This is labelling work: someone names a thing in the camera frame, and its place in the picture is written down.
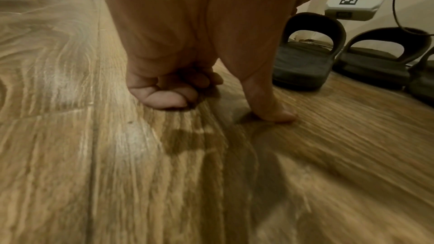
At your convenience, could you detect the person's left hand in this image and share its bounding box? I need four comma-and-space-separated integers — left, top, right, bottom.
94, 0, 307, 123

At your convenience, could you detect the dark grey slide slipper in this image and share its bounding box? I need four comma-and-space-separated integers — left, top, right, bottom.
333, 27, 433, 91
272, 12, 347, 92
406, 47, 434, 108

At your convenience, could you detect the white wrist-worn camera box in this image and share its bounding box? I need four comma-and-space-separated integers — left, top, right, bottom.
324, 0, 391, 22

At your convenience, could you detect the black cable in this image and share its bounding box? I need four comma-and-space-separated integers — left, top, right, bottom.
382, 0, 434, 37

